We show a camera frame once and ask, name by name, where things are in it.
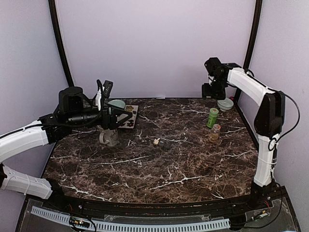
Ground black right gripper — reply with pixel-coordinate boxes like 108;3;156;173
202;77;226;101

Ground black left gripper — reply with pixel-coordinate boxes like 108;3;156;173
68;102;133;130

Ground green pill bottle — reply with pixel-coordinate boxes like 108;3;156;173
206;108;219;129

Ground grey weekly pill organizer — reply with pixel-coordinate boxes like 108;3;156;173
157;138;171;149

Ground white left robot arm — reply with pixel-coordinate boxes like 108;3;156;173
0;82;133;211

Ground beige pills in organizer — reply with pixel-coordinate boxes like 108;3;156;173
153;138;160;145

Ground celadon bowl on plate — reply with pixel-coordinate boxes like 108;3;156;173
107;99;126;109

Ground square floral ceramic plate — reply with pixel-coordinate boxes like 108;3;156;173
115;104;140;129

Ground small celadon bowl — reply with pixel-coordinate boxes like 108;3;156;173
217;98;234;112

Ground beige ceramic mug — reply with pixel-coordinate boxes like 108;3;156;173
98;126;119;147

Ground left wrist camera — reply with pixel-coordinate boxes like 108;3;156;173
95;79;113;111

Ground black corner frame post right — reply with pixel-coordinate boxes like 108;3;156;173
235;0;263;100

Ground black corner frame post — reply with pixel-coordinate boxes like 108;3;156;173
235;0;263;100
48;0;74;87

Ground white slotted cable duct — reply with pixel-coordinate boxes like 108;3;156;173
30;206;230;232

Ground black front rail base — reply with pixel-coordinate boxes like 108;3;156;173
47;178;281;218

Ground black corner frame post left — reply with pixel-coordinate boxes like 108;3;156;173
48;0;74;87

